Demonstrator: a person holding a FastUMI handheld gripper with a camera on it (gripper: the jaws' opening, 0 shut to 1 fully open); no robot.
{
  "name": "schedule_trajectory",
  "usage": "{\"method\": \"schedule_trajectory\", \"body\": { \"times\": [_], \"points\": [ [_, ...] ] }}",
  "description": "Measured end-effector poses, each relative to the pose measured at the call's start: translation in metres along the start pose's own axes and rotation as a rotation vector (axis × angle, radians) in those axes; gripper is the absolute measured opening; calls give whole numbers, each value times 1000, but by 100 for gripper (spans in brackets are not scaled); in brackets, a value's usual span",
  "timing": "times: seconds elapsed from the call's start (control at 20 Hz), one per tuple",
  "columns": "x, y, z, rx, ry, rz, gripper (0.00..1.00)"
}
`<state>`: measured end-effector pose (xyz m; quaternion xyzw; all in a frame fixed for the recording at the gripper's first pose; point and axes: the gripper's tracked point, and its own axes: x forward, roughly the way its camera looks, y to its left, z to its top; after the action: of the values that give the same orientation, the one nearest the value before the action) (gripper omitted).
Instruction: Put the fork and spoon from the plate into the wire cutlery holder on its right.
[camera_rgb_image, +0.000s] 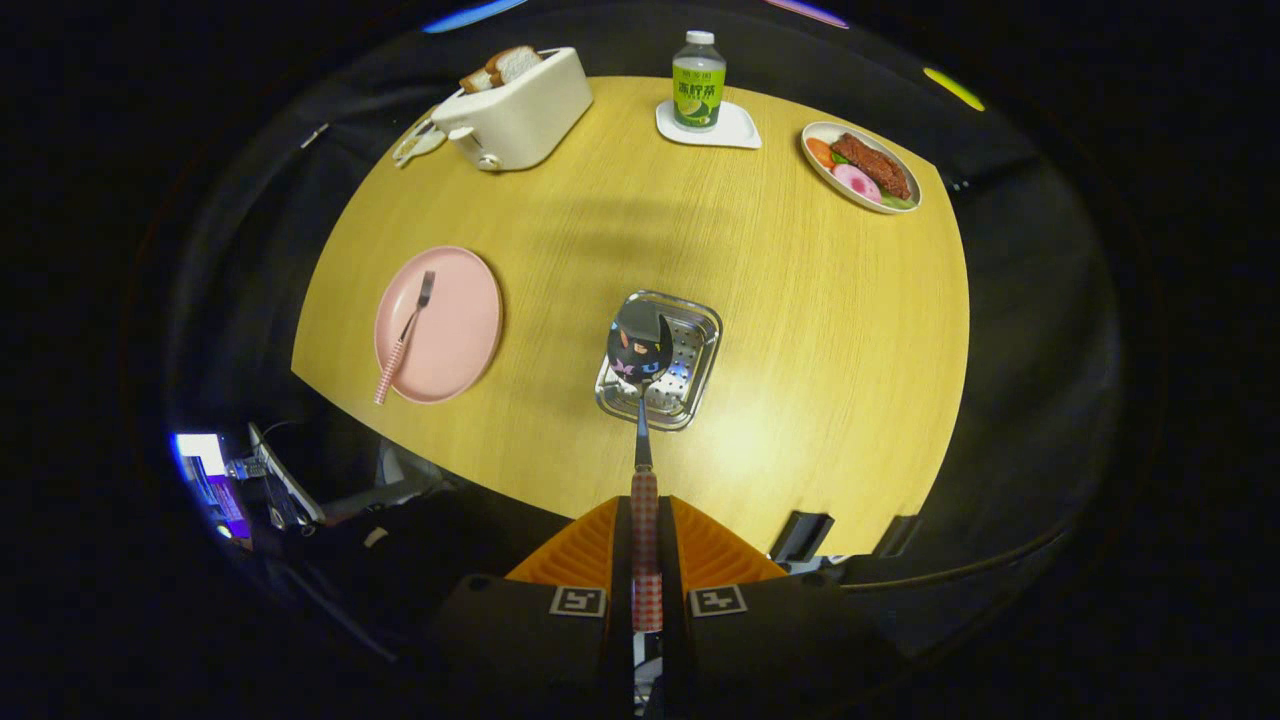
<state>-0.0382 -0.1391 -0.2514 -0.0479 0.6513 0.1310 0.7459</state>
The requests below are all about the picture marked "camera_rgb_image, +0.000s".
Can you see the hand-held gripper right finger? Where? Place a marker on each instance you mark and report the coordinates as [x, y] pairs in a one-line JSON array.
[[668, 560]]

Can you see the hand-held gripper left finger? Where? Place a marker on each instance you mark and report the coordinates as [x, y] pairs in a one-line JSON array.
[[622, 560]]

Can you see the perforated metal tray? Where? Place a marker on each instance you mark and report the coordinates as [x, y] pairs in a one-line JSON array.
[[692, 360]]

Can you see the pink plate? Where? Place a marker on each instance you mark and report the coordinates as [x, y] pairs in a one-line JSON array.
[[455, 330]]

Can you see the white plate with food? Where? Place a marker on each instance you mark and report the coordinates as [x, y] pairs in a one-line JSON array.
[[815, 175]]

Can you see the lit computer screen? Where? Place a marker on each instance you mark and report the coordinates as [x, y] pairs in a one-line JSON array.
[[205, 465]]

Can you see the white coaster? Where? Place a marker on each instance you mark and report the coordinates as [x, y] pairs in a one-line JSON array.
[[736, 131]]

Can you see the brown meat patty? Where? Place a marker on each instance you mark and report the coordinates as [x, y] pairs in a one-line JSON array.
[[875, 165]]

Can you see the white toaster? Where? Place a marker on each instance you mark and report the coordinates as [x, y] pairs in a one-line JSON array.
[[520, 120]]

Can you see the sectioned white condiment dish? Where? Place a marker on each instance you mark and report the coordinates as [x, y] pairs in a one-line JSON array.
[[415, 146]]

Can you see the green tea bottle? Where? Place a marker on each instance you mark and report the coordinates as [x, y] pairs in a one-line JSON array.
[[698, 85]]

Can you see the bread slice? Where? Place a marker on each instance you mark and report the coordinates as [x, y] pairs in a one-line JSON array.
[[477, 81], [515, 64]]

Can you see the silver clip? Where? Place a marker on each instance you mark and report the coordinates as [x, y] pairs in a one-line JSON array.
[[315, 135]]

